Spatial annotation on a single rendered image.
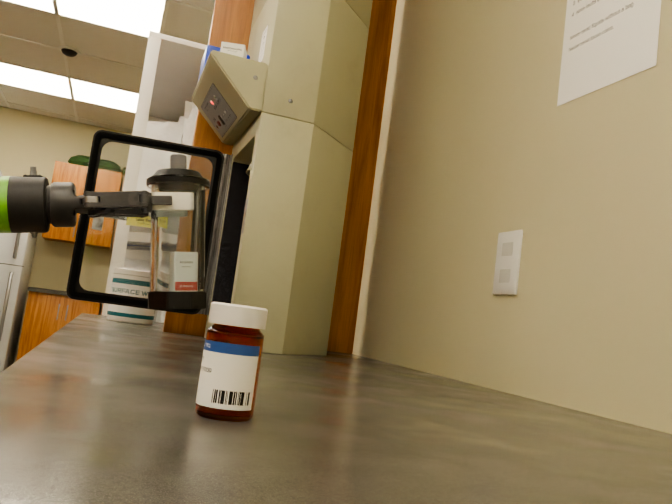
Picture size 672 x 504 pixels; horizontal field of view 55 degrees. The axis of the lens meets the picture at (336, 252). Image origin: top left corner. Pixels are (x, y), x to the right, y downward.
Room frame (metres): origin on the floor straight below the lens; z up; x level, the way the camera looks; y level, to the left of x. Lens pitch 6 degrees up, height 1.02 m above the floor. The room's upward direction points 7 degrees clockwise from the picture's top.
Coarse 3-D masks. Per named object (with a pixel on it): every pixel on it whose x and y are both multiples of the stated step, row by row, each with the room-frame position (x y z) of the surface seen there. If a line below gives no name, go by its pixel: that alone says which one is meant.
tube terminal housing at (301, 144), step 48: (288, 0) 1.26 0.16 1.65; (336, 0) 1.31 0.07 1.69; (288, 48) 1.26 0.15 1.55; (336, 48) 1.33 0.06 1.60; (288, 96) 1.27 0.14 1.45; (336, 96) 1.36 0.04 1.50; (240, 144) 1.44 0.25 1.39; (288, 144) 1.27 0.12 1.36; (336, 144) 1.39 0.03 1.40; (288, 192) 1.28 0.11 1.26; (336, 192) 1.41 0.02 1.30; (240, 240) 1.27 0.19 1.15; (288, 240) 1.28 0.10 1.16; (336, 240) 1.44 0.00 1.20; (240, 288) 1.25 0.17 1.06; (288, 288) 1.28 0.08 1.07; (288, 336) 1.30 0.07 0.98
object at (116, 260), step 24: (120, 144) 1.49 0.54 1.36; (120, 168) 1.49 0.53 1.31; (144, 168) 1.50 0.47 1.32; (192, 168) 1.52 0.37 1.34; (96, 240) 1.49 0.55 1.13; (120, 240) 1.50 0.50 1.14; (144, 240) 1.51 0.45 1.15; (96, 264) 1.49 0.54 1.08; (120, 264) 1.50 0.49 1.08; (144, 264) 1.51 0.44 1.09; (96, 288) 1.49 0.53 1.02; (120, 288) 1.50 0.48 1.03; (144, 288) 1.51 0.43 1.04
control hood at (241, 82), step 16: (208, 64) 1.26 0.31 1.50; (224, 64) 1.22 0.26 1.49; (240, 64) 1.23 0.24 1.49; (256, 64) 1.24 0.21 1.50; (208, 80) 1.33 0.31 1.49; (224, 80) 1.25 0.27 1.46; (240, 80) 1.24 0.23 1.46; (256, 80) 1.25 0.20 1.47; (192, 96) 1.50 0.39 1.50; (224, 96) 1.31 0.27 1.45; (240, 96) 1.24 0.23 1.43; (256, 96) 1.25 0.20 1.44; (240, 112) 1.30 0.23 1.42; (256, 112) 1.26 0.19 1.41; (240, 128) 1.39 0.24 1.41
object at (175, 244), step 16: (192, 176) 1.08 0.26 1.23; (160, 224) 1.08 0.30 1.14; (176, 224) 1.08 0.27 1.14; (192, 224) 1.09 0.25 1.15; (160, 240) 1.09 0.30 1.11; (176, 240) 1.08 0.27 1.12; (192, 240) 1.09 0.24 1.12; (160, 256) 1.09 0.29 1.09; (176, 256) 1.08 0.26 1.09; (192, 256) 1.10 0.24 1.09; (160, 272) 1.09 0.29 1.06; (176, 272) 1.08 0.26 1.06; (192, 272) 1.10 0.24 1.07; (160, 288) 1.09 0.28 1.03; (176, 288) 1.08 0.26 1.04; (192, 288) 1.10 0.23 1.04
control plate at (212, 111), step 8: (216, 88) 1.32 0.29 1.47; (208, 96) 1.39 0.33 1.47; (216, 96) 1.35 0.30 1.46; (208, 104) 1.43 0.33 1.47; (216, 104) 1.38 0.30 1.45; (224, 104) 1.34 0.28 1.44; (208, 112) 1.47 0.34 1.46; (216, 112) 1.42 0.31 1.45; (232, 112) 1.33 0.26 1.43; (216, 120) 1.46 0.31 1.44; (224, 120) 1.41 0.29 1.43; (232, 120) 1.37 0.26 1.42; (216, 128) 1.50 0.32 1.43; (224, 128) 1.45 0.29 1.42
